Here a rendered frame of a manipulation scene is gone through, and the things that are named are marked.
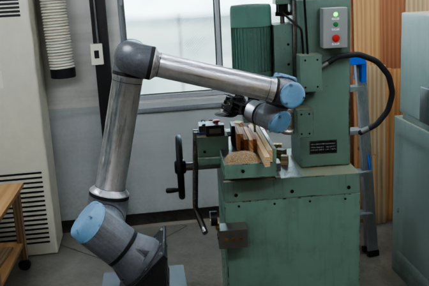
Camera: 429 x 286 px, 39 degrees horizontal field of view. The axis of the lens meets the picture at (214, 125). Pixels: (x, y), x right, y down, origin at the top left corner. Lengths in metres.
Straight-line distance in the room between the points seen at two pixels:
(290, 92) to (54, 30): 1.99
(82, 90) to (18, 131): 0.50
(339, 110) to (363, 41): 1.46
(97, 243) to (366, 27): 2.50
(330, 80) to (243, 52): 0.38
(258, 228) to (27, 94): 1.74
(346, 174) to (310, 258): 0.40
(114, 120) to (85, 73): 1.77
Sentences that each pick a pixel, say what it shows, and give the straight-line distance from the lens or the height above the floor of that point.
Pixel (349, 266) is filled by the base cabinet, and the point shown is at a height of 0.38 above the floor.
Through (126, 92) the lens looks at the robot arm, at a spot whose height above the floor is 1.24.
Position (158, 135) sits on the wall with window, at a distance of 4.02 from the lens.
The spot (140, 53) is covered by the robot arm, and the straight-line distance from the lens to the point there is 2.04.
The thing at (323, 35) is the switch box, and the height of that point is 1.37.
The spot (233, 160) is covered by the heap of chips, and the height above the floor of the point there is 0.91.
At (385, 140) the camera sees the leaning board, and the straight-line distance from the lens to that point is 4.03.
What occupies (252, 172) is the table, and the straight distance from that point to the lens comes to 2.41.
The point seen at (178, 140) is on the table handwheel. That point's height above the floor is 0.95.
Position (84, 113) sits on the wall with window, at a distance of 4.00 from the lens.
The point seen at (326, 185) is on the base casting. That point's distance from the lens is 2.58.
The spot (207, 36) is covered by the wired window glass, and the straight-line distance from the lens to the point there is 4.02.
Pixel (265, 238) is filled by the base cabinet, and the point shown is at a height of 0.54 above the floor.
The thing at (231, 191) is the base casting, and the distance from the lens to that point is 2.52.
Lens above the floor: 1.61
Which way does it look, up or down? 13 degrees down
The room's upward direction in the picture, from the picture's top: 3 degrees counter-clockwise
